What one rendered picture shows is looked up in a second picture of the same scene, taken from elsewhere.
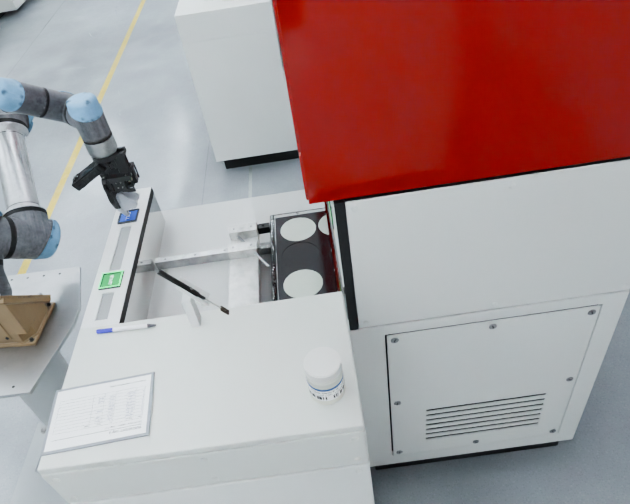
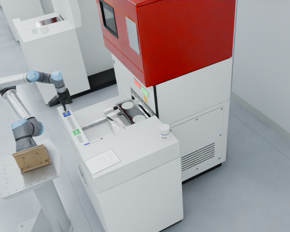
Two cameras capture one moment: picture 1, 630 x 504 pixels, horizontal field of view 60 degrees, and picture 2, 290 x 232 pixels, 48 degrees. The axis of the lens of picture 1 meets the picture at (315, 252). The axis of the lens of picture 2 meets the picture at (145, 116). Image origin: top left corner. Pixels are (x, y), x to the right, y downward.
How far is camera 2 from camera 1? 1.33 m
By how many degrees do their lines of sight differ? 19
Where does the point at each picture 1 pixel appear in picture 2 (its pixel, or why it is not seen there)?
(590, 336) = (223, 117)
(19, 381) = (53, 173)
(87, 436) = (102, 167)
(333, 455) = (171, 154)
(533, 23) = (194, 32)
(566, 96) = (204, 47)
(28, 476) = not seen: outside the picture
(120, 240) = (69, 121)
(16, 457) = not seen: outside the picture
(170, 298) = (91, 137)
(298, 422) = (161, 146)
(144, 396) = (113, 153)
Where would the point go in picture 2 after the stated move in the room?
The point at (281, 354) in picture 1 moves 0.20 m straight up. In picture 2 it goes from (147, 133) to (144, 111)
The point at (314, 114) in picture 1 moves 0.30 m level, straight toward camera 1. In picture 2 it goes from (148, 61) to (171, 81)
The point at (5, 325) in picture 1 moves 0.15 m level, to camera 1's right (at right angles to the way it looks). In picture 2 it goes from (41, 157) to (61, 148)
